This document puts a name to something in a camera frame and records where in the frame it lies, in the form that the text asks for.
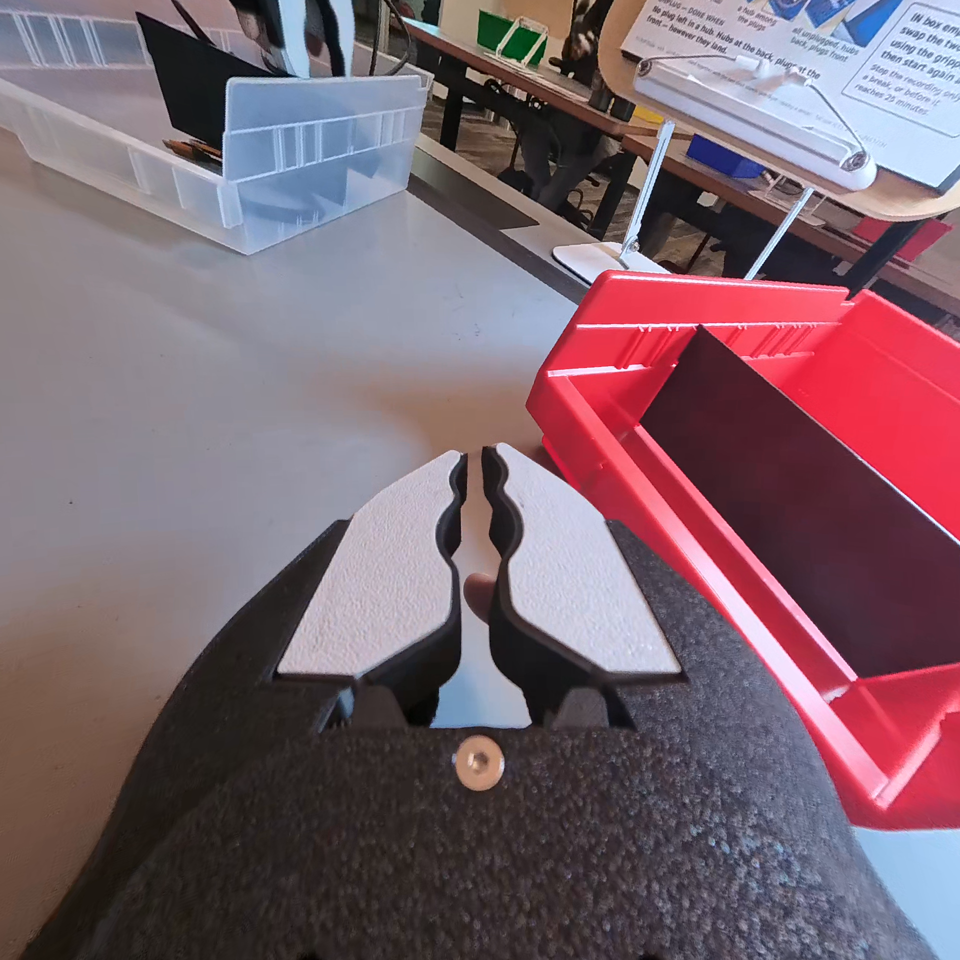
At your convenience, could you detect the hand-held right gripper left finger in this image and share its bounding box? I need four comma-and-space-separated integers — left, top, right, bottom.
276, 450, 470, 714

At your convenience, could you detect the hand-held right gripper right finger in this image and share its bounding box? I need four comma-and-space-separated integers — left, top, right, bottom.
481, 442, 684, 725

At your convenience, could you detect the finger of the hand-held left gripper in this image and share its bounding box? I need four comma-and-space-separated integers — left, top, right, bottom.
322, 0, 356, 78
276, 0, 310, 78

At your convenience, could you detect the clear plastic bin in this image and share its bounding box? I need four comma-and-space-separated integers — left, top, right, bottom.
0, 11, 435, 256

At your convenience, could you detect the red plastic bin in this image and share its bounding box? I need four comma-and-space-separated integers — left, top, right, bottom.
525, 270, 960, 834

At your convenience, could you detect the background wooden table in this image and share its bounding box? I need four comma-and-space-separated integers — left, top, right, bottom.
401, 18, 661, 241

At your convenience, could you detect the green bin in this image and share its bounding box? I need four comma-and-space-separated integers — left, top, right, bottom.
477, 9, 550, 65

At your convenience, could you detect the blue box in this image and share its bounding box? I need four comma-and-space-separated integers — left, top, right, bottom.
686, 133, 766, 180

